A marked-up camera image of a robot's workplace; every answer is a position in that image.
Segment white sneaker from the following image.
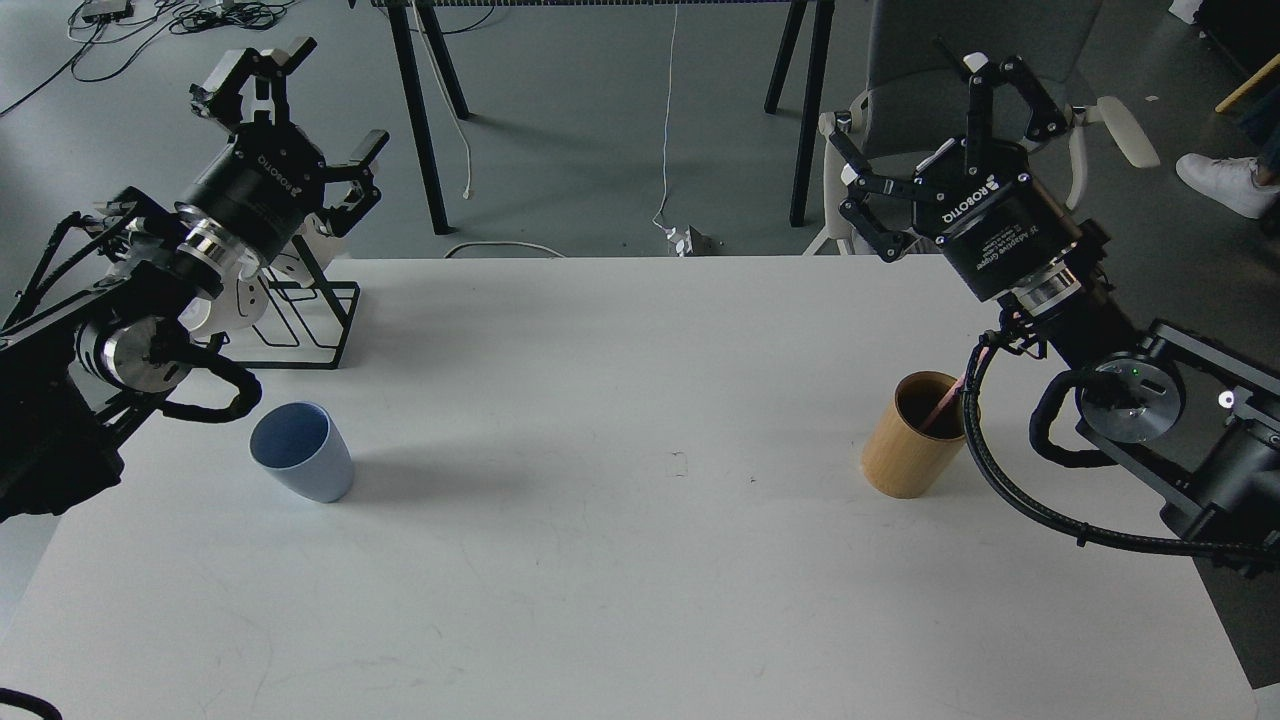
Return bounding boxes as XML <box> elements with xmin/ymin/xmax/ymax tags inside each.
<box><xmin>1175</xmin><ymin>152</ymin><xmax>1279</xmax><ymax>220</ymax></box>

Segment bamboo cylinder holder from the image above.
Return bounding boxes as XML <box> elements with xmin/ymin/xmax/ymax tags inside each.
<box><xmin>860</xmin><ymin>372</ymin><xmax>965</xmax><ymax>498</ymax></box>

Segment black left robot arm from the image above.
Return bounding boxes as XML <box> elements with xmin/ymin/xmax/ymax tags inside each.
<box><xmin>1</xmin><ymin>36</ymin><xmax>389</xmax><ymax>518</ymax></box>

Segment pink chopstick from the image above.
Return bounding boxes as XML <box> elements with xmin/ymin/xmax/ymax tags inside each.
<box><xmin>920</xmin><ymin>375</ymin><xmax>966</xmax><ymax>434</ymax></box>

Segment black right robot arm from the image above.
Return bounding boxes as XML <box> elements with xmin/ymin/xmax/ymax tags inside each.
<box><xmin>826</xmin><ymin>53</ymin><xmax>1279</xmax><ymax>577</ymax></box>

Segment white hanging cable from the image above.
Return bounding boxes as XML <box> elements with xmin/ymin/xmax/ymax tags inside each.
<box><xmin>652</xmin><ymin>5</ymin><xmax>681</xmax><ymax>241</ymax></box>

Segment black floor cables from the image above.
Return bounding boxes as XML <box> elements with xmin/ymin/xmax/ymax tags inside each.
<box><xmin>0</xmin><ymin>0</ymin><xmax>296</xmax><ymax>119</ymax></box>

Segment black table trestle legs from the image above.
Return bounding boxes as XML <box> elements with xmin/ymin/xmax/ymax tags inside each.
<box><xmin>374</xmin><ymin>1</ymin><xmax>836</xmax><ymax>236</ymax></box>

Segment grey office chair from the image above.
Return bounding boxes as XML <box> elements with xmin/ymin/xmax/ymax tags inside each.
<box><xmin>806</xmin><ymin>1</ymin><xmax>1160</xmax><ymax>255</ymax></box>

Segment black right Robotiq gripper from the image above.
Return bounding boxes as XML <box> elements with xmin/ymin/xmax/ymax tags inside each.
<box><xmin>826</xmin><ymin>38</ymin><xmax>1082</xmax><ymax>301</ymax></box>

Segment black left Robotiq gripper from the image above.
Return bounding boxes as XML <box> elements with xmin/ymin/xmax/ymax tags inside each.
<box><xmin>175</xmin><ymin>37</ymin><xmax>390</xmax><ymax>270</ymax></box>

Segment black wire dish rack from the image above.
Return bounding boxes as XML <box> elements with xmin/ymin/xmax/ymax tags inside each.
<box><xmin>200</xmin><ymin>247</ymin><xmax>362</xmax><ymax>370</ymax></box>

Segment light blue cup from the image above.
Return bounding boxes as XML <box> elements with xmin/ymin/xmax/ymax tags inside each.
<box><xmin>250</xmin><ymin>401</ymin><xmax>355</xmax><ymax>503</ymax></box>

